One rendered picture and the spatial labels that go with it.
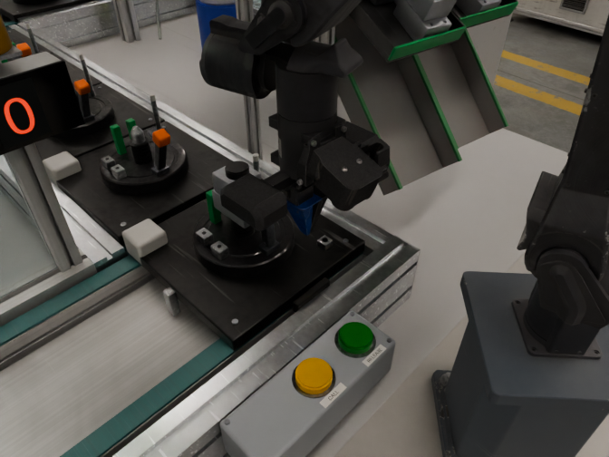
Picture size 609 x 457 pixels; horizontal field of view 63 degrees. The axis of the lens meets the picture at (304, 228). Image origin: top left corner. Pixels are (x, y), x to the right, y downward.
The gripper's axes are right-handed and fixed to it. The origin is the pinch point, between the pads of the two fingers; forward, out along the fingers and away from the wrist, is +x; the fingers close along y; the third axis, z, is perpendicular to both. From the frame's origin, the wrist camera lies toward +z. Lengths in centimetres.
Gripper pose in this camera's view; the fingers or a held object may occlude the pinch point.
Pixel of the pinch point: (306, 209)
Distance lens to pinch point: 54.8
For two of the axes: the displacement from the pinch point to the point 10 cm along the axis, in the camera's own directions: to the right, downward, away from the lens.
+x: 0.0, 7.6, 6.5
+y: 7.0, -4.7, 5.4
